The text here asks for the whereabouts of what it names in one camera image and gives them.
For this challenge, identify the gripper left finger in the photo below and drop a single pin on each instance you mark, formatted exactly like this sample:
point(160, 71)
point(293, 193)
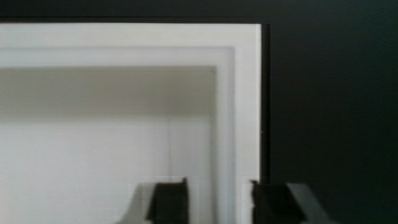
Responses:
point(160, 204)

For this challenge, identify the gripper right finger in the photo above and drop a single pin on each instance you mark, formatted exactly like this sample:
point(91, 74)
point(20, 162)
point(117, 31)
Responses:
point(286, 205)

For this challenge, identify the white drawer cabinet box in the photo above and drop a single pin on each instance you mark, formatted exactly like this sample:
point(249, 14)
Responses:
point(128, 112)

